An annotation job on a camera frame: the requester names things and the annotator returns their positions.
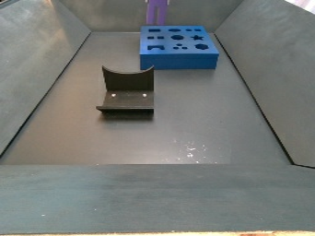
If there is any purple double-square block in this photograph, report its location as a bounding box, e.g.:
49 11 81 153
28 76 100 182
145 0 169 25

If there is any blue foam shape board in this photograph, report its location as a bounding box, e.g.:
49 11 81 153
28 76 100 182
138 26 219 70

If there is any black curved holder stand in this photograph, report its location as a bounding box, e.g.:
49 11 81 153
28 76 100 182
96 67 153 112

